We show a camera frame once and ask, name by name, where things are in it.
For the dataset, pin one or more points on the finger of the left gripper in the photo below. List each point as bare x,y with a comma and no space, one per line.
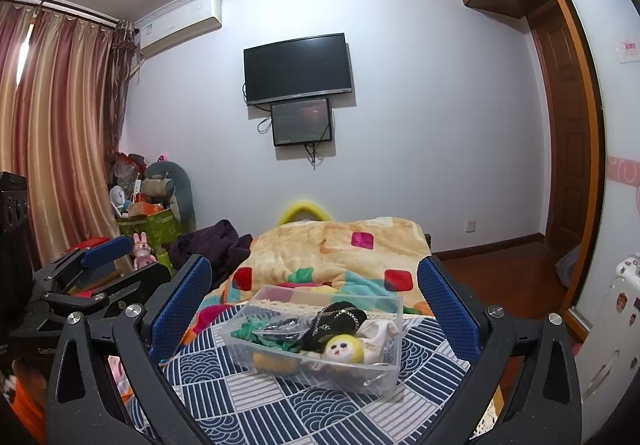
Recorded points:
94,260
135,288

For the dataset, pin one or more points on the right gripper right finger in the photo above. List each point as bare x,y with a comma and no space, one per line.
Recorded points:
544,406

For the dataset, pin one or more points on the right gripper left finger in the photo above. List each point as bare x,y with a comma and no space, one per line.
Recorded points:
83,404

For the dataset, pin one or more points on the green knitted glove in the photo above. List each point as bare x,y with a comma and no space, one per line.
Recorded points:
246,333

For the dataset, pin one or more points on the silver sequin item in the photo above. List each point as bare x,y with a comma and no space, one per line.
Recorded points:
284,328

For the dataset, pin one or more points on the cream cloth pouch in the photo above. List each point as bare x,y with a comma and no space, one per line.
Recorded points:
373,335

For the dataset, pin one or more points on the yellow plush face toy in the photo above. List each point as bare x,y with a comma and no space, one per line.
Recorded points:
343,349

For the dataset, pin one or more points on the black hat with chains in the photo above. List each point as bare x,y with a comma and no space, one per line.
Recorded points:
339,318

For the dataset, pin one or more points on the yellow green sponge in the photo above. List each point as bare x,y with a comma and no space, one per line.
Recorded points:
275,364

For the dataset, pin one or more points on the red box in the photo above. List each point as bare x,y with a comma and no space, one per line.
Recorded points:
94,245

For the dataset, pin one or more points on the pink rabbit figure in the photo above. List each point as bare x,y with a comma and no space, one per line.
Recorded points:
142,251

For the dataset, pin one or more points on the green bottle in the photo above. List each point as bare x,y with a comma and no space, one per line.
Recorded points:
163,258

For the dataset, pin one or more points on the green storage box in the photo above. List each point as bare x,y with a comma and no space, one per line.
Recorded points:
161,228

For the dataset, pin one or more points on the white suitcase with stickers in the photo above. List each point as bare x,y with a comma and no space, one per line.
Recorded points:
609,358

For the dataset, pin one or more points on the grey plush toy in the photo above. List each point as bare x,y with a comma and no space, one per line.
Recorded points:
167,181

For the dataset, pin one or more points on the dark purple clothing pile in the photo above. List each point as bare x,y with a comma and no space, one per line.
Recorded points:
222,246

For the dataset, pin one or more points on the blue white patterned tablecloth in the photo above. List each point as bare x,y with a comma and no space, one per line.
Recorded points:
234,406

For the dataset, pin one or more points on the yellow curved headboard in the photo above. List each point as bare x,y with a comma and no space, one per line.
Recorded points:
303,210

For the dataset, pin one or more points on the striped pink curtain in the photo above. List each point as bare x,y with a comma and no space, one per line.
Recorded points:
64,83

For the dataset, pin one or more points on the clear plastic storage box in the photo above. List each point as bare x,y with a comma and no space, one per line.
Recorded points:
271,301

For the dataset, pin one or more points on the beige colourful patch blanket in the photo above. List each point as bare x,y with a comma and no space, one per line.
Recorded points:
376,257

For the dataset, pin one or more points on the brown wooden door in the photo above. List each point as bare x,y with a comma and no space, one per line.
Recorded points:
569,128

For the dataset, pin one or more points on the white wardrobe with hearts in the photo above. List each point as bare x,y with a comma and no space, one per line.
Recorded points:
612,33

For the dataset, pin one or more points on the white wall socket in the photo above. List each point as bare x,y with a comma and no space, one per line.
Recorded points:
470,226

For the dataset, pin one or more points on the small black wall monitor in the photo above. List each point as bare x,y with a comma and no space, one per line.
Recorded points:
301,122

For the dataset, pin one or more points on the white wall air conditioner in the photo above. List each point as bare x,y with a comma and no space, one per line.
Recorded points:
179,25

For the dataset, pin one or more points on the large black wall television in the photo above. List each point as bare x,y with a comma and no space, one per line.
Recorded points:
297,68

